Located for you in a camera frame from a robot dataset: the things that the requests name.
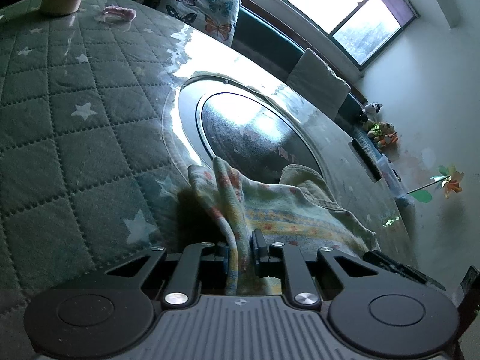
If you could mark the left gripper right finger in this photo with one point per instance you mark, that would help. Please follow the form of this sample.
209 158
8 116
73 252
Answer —
286 263

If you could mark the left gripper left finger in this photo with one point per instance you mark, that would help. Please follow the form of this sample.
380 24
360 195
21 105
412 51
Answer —
201 269

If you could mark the colourful patterned children's garment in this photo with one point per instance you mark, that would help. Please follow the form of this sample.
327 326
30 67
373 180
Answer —
300 210

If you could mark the clear plastic storage box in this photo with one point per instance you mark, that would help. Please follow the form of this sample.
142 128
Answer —
393 182

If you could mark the colourful paper pinwheel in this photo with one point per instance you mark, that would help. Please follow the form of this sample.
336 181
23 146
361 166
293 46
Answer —
448 180

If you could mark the orange plush toy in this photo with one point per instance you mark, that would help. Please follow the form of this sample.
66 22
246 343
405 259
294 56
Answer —
387 140

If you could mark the green and brown plush toy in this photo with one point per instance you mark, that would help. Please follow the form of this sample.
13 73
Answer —
378 130

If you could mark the quilted green star tablecloth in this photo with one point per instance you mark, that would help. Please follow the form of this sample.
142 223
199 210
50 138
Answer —
94 152

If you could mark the black and white plush toy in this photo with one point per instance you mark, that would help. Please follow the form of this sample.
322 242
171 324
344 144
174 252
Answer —
372 109

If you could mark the round black table inset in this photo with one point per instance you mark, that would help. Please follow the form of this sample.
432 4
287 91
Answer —
223 118

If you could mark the plain grey cushion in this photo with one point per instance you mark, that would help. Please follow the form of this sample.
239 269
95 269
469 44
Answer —
314 80

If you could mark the butterfly print pillow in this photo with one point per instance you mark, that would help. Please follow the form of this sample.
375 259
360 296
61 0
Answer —
216 18

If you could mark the small pink toy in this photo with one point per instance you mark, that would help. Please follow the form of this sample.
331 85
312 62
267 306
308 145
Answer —
118 14

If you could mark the window with green frame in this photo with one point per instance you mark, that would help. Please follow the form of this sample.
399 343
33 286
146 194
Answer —
360 29

